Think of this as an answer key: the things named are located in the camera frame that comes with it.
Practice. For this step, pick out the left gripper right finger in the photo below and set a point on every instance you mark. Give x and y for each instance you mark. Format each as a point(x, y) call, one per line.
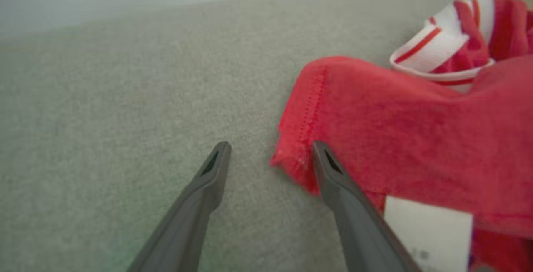
point(358, 230)

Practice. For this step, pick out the red garment white striped band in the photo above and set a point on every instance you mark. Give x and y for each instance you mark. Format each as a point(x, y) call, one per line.
point(416, 138)

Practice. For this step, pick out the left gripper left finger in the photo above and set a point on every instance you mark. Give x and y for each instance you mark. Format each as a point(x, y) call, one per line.
point(187, 222)

